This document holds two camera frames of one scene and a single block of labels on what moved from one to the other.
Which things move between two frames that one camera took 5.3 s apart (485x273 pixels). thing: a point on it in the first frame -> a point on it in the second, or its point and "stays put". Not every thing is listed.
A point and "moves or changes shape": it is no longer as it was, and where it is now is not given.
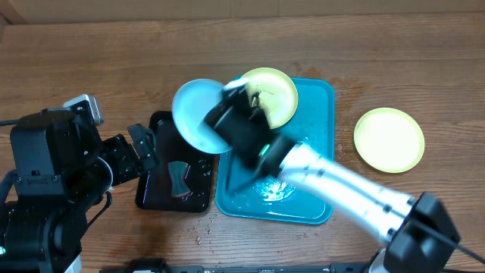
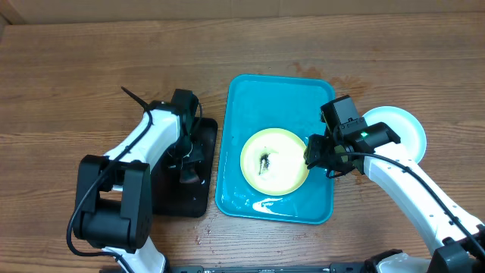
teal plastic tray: (268, 199) stays put
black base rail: (332, 268) stays put
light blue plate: (190, 103) -> (412, 137)
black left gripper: (130, 167) -> (170, 164)
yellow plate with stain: (278, 93) moves or changes shape
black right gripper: (258, 115) -> (315, 158)
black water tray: (154, 189) stays put
